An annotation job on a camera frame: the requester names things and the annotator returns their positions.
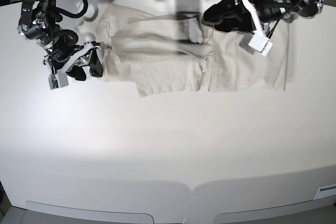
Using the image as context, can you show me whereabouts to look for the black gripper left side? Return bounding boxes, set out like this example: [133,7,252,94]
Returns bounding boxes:
[203,0,293,33]

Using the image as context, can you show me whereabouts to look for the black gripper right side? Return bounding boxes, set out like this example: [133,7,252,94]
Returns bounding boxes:
[43,29,103,81]

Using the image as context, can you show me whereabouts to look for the light grey T-shirt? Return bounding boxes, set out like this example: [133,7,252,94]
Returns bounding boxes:
[96,4,289,97]

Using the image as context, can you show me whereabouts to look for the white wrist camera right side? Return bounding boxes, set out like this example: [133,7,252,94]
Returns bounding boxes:
[43,40,102,91]

